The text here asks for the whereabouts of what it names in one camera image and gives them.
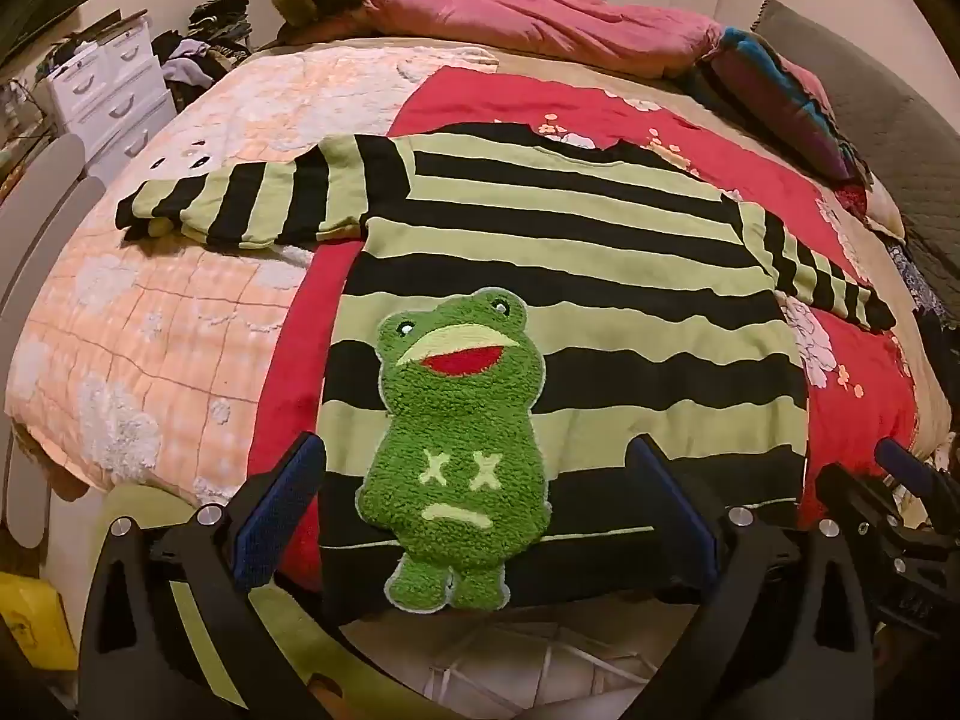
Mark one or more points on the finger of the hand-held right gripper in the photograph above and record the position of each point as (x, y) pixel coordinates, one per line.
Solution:
(847, 495)
(900, 461)

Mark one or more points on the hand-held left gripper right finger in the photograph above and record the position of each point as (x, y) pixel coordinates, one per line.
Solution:
(675, 510)

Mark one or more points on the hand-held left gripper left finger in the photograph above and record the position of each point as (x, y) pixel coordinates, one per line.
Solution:
(281, 510)

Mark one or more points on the green black striped frog sweater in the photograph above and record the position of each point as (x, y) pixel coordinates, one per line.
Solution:
(600, 277)

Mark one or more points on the pile of dark clothes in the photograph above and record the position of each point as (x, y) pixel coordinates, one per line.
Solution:
(210, 37)

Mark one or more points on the dark patterned cloth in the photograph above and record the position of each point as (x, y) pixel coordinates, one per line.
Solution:
(930, 315)

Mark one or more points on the peach checked blanket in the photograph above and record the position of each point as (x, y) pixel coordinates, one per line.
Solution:
(187, 360)

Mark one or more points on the yellow bag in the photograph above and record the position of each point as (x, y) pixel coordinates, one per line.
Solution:
(37, 615)

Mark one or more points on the grey quilted headboard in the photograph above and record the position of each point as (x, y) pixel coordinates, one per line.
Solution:
(885, 112)

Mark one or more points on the colourful striped pillow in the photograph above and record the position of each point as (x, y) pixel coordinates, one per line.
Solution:
(780, 97)

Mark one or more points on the grey rounded footboard panel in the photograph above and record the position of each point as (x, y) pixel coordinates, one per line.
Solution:
(45, 187)

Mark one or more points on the red floral blanket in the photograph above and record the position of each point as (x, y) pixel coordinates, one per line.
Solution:
(525, 101)

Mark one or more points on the white drawer unit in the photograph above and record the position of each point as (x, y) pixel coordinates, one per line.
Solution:
(120, 97)

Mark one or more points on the pink quilt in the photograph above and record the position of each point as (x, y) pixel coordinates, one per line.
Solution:
(540, 19)

